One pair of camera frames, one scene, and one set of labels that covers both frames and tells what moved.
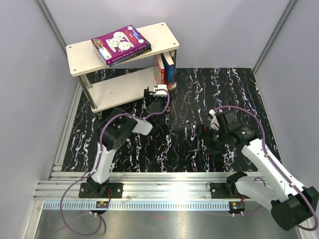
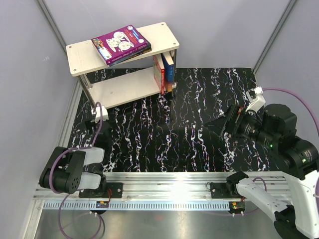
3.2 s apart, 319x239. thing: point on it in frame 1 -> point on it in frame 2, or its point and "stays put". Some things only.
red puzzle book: x=159 y=73 stays put
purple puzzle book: x=117 y=44 stays put
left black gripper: x=148 y=94 -> x=89 y=124
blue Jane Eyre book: x=169 y=69 stays put
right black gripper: x=205 y=131 -> x=236 y=115
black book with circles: x=147 y=51 stays put
